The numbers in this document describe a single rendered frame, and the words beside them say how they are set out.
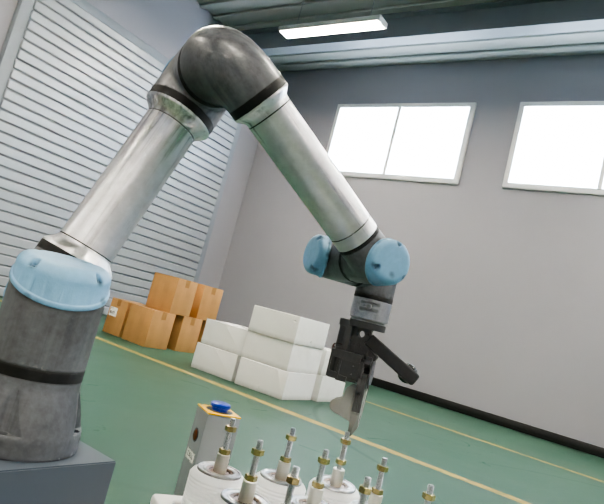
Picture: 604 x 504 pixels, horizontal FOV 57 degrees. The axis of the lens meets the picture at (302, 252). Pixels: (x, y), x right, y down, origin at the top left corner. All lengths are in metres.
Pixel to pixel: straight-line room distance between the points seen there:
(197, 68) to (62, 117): 5.47
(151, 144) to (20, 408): 0.41
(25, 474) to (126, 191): 0.40
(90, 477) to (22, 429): 0.11
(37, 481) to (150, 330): 3.97
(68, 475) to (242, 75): 0.55
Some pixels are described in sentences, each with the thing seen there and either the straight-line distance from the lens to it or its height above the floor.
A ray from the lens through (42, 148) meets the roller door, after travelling 6.19.
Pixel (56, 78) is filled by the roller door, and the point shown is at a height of 2.21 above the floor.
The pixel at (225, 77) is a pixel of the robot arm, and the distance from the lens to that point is 0.82.
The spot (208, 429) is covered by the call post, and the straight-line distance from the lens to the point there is 1.13.
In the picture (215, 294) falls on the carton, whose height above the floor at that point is 0.54.
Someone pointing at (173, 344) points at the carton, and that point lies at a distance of 4.91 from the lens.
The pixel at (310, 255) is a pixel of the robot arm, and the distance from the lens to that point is 1.01.
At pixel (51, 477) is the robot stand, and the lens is 0.74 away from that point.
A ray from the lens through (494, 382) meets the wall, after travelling 6.16.
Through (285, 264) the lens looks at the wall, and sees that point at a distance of 7.47.
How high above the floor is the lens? 0.53
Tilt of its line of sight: 7 degrees up
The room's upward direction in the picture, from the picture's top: 15 degrees clockwise
